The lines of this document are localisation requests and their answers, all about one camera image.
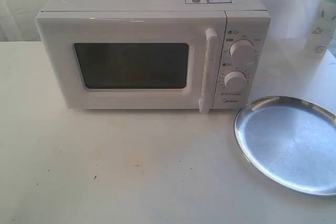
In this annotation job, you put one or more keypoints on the white microwave door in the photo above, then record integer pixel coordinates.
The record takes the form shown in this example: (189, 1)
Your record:
(135, 60)

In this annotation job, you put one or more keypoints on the white microwave oven body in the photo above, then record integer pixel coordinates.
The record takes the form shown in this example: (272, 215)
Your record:
(246, 19)

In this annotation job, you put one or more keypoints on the lower white control knob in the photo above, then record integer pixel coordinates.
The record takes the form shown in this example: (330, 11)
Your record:
(235, 81)

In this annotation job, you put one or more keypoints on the white control knob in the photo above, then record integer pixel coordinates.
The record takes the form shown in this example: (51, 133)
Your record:
(242, 51)
(235, 81)

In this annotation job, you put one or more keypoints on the upper white control knob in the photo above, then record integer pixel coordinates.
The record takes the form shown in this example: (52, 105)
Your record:
(242, 51)

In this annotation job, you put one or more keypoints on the round silver metal tray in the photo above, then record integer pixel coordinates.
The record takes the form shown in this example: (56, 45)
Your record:
(291, 141)

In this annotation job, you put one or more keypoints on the white patterned bottle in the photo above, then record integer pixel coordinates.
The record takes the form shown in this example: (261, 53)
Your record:
(322, 30)

